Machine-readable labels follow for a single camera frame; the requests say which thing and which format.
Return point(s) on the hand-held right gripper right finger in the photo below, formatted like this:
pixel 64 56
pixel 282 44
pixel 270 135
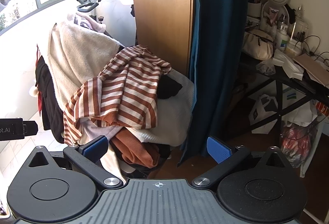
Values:
pixel 218 150

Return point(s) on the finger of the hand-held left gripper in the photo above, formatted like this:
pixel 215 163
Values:
pixel 31 128

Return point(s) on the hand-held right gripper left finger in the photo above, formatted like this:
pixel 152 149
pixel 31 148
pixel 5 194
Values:
pixel 96 149

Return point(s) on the cream fleece sweater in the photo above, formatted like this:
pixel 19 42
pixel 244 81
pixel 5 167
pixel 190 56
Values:
pixel 72 59

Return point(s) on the red cloth strip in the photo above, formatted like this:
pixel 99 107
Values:
pixel 39 103

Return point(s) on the long black garment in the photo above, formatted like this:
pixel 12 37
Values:
pixel 50 100

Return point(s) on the rust brown garment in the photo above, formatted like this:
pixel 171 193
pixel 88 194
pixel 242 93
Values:
pixel 133 149

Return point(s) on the white knit sweater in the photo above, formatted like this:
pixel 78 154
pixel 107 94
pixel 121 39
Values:
pixel 174 121

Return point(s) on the brown white striped shirt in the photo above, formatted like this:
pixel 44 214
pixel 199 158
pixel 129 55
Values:
pixel 128 90

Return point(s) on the red plastic bag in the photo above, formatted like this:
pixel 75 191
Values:
pixel 295 144

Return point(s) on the black desk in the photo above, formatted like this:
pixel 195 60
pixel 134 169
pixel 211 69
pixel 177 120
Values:
pixel 279 100

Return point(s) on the small black garment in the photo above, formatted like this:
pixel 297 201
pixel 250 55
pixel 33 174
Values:
pixel 168 88

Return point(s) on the white box green label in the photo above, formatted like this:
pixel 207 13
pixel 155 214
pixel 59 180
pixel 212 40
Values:
pixel 293 97

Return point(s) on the small clear plastic bag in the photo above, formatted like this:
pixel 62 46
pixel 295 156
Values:
pixel 264 67

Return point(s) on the cream handbag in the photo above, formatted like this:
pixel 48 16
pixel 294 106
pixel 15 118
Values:
pixel 257 47

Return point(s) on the white crumpled paper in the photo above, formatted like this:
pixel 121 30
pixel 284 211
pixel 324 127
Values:
pixel 289 65

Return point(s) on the dark blue curtain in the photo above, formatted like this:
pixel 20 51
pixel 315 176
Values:
pixel 221 34

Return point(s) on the pale pink garment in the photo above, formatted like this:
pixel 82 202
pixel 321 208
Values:
pixel 90 23

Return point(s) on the white bottle green label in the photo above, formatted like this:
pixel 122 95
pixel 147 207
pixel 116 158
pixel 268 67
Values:
pixel 281 41

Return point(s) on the brown paper envelope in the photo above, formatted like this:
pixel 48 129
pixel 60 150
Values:
pixel 313 67

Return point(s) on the white brush holder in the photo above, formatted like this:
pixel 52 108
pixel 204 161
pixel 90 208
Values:
pixel 254 8

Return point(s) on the clear glass jar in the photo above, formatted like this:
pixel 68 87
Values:
pixel 299 26

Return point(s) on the wooden wardrobe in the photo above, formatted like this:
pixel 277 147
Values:
pixel 162 8

